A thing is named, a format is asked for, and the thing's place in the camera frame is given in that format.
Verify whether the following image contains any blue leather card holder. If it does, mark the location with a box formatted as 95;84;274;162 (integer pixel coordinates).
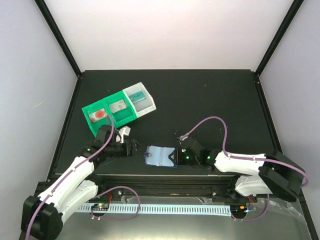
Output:
143;145;177;168

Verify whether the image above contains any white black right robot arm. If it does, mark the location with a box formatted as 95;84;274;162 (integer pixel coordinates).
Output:
167;137;305;202

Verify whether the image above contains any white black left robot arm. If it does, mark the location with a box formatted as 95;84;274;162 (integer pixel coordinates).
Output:
21;125;141;240

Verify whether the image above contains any white card red pattern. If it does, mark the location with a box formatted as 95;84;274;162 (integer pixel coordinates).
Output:
108;99;127;114

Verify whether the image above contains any teal card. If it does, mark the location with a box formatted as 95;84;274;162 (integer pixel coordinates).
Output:
129;91;146;104

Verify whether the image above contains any green bin middle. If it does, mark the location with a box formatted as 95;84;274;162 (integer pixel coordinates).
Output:
102;90;138;128

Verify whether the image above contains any green bin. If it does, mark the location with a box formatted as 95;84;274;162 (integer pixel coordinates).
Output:
81;99;117;136
102;90;138;128

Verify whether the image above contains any green bin left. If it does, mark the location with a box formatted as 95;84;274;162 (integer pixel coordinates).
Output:
81;99;117;136

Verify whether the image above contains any white translucent bin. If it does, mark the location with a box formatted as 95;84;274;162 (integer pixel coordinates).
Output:
122;82;157;118

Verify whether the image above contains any left controller circuit board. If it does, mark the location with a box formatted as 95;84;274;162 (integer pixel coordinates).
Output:
91;203;110;212

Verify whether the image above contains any controller circuit board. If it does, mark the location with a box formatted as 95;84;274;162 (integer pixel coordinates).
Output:
91;203;110;212
230;205;253;213

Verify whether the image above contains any right controller circuit board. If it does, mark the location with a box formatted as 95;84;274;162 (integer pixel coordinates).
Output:
230;205;253;213

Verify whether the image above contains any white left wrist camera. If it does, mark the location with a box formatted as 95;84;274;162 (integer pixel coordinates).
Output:
116;126;131;144

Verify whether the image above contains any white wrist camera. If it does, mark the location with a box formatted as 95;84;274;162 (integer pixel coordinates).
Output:
116;126;131;144
178;134;188;142

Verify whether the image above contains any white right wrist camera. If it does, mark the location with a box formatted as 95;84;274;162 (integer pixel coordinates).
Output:
178;134;188;142

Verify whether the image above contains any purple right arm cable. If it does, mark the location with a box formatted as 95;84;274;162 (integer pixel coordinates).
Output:
179;116;309;188

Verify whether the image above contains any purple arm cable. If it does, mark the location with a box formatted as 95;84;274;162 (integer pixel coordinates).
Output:
24;115;116;240
179;116;309;188

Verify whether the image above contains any black aluminium frame rail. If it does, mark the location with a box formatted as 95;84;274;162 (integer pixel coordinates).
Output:
37;174;305;200

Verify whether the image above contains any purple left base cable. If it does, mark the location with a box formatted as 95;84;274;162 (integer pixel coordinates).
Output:
89;185;141;221

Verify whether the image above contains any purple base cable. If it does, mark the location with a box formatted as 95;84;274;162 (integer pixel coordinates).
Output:
231;193;271;223
89;185;141;221

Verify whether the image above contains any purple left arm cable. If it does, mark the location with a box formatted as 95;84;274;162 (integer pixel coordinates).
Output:
24;115;116;240

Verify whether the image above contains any light blue slotted cable duct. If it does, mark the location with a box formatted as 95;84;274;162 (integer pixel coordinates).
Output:
76;203;231;217

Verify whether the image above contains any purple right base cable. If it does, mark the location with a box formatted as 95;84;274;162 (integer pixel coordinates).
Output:
231;193;271;223

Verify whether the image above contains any black left corner post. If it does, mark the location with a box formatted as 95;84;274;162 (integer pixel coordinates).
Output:
34;0;82;77

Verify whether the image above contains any black corner post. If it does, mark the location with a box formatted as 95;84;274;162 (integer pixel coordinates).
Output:
34;0;82;77
255;0;304;77

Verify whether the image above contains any black right corner post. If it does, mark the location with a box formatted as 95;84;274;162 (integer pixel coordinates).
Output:
255;0;304;77

